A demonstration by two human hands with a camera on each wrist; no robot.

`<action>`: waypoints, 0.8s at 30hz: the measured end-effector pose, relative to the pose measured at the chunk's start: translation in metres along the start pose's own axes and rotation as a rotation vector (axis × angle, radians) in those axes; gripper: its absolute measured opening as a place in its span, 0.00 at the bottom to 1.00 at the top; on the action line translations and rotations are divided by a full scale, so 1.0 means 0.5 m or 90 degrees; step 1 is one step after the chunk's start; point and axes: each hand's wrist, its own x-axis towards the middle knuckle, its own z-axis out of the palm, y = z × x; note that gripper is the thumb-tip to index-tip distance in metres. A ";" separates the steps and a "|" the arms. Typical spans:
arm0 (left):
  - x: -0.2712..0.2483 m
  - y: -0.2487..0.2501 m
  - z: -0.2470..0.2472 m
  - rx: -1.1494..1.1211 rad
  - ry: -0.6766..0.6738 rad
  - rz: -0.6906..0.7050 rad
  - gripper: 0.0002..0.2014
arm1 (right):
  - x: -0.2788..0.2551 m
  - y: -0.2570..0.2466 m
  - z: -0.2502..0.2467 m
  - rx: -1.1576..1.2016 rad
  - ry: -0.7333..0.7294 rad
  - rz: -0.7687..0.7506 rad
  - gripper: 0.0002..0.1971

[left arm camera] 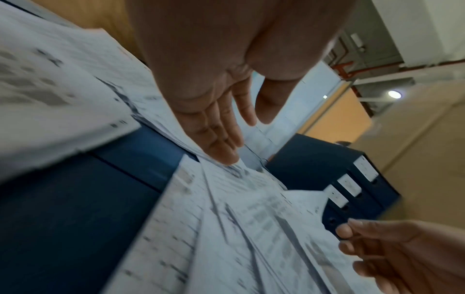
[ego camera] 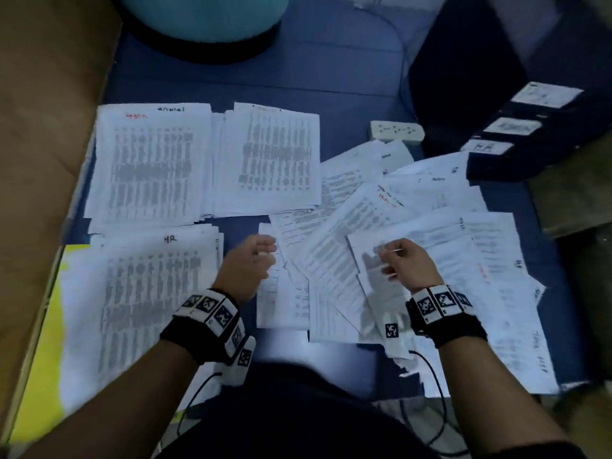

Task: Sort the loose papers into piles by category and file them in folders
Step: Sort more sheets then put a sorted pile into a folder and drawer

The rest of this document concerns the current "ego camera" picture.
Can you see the person's left hand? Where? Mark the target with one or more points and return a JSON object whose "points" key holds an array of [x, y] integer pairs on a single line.
{"points": [[244, 267]]}

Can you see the person's right hand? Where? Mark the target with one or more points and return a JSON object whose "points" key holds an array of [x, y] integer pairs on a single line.
{"points": [[409, 265]]}

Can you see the pile of printed papers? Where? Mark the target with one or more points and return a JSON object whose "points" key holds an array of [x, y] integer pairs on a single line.
{"points": [[459, 243]]}

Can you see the neat stack of printed papers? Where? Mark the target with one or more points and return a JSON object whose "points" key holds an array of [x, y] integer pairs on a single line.
{"points": [[148, 167], [273, 157], [134, 310]]}

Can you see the yellow folder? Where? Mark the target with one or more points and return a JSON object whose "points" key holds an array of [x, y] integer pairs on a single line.
{"points": [[33, 377]]}

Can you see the person's left forearm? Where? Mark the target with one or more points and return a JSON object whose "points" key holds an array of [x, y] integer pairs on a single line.
{"points": [[115, 406]]}

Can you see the person's right forearm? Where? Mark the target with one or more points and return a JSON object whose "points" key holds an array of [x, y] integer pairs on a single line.
{"points": [[497, 401]]}

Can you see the person's dark trousers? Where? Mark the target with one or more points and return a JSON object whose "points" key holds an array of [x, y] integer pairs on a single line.
{"points": [[306, 420]]}

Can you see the black marker wristband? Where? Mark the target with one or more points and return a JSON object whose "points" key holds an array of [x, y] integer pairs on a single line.
{"points": [[445, 315], [203, 325]]}

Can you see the white power strip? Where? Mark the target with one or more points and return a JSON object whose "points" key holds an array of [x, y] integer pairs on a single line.
{"points": [[397, 132]]}

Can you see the brown cardboard box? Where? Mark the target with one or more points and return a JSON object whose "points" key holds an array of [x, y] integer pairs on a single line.
{"points": [[574, 201]]}

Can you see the teal cylindrical barrel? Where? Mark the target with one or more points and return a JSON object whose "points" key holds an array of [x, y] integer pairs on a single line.
{"points": [[206, 16]]}

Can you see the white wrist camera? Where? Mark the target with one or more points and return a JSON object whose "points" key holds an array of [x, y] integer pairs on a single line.
{"points": [[394, 334], [239, 360]]}

